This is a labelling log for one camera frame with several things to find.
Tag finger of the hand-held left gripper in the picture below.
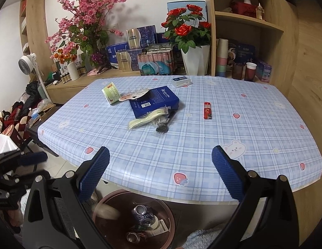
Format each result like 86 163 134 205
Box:
5 170 51 187
0 151 48 167

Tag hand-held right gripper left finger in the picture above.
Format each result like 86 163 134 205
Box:
22 146 111 249

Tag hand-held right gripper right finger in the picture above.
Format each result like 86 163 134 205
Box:
211 145 299 249

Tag blue silver drink can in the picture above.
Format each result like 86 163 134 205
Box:
133 204 154 226

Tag red lighter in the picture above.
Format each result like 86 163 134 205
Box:
204 102 213 120

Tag clear cutlery packet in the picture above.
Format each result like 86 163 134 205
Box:
128 107 177 135

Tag brown trash bin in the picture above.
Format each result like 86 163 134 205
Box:
92 189 176 249

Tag green white packet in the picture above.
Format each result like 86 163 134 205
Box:
101 82 121 105

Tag white barcode card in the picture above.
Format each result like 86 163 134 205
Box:
148 219 170 240

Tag blue coffee box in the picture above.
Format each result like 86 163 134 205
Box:
129 85 179 119

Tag blue plaid tablecloth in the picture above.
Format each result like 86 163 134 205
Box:
37 75 322 203

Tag pile of clothes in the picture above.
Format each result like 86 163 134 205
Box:
0 81 55 146

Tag white fluffy towel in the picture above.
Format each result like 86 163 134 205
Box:
182 227 225 249

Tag low wooden cabinet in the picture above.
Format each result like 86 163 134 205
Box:
45 69 211 104

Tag row of small brown bottles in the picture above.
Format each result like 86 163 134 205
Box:
57 66 86 83

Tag white vase orange flowers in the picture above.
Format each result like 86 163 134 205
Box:
51 48 81 81

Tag white standing fan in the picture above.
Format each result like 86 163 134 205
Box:
18 52 51 101

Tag brown glass cup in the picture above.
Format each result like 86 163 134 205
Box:
232 63 245 80

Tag red cup white rim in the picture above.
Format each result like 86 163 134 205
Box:
244 62 257 82

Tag clear plastic box blue label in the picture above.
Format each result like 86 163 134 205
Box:
172 76 192 87

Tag small blue cartoon box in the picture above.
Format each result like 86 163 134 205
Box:
256 60 272 83

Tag stack of pastel cups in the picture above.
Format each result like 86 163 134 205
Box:
215 38 229 77

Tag gold blue gift box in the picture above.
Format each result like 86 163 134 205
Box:
115 49 146 72
125 25 156 50

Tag red rose plant white pot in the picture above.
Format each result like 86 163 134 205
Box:
161 4 212 76

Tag pastel multipack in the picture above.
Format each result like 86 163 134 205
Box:
137 52 177 76

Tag blue white box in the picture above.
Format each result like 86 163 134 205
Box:
106 42 128 64

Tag large blue cartoon box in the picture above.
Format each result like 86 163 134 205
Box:
227 39 256 70

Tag wooden shelf unit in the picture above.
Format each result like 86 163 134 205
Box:
202 0 301 96

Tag black printed pack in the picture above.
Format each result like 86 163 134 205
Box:
145 43 174 55

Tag pink blossom arrangement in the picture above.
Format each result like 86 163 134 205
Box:
45 0 126 69

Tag clear glass bottle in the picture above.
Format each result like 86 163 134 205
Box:
256 2 266 21

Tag red basket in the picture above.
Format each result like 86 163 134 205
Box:
230 0 261 18

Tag light blue board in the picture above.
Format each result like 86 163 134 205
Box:
167 1 207 22

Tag narrow wooden wall shelf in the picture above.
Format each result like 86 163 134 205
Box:
19 0 54 68

